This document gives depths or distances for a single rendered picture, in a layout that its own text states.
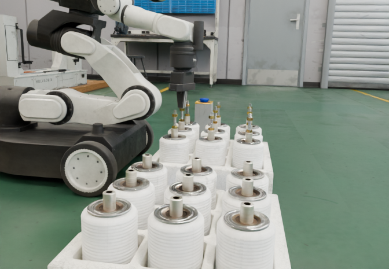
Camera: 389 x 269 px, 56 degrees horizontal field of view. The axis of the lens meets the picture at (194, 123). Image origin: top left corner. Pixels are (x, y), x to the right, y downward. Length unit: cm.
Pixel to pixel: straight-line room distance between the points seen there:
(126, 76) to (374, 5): 540
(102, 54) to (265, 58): 492
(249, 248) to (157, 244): 15
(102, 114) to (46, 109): 23
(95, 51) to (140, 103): 27
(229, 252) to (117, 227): 18
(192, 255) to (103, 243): 15
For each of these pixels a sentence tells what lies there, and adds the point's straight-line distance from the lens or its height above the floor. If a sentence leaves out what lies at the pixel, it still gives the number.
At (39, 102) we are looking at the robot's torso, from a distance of 160.
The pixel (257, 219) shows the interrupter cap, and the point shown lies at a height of 25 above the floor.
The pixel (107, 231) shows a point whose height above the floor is 23.
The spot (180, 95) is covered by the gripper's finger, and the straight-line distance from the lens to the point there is 125.
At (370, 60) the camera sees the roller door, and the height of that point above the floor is 47.
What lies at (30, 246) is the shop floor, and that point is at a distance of 112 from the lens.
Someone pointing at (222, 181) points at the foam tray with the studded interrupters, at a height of 14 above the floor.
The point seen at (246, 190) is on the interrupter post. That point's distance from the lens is 72.
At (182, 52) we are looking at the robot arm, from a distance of 121.
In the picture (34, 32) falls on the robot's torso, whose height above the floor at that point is 58.
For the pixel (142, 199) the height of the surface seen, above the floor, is 24.
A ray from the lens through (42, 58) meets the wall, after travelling 722.
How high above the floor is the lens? 52
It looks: 11 degrees down
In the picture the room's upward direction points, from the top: 1 degrees clockwise
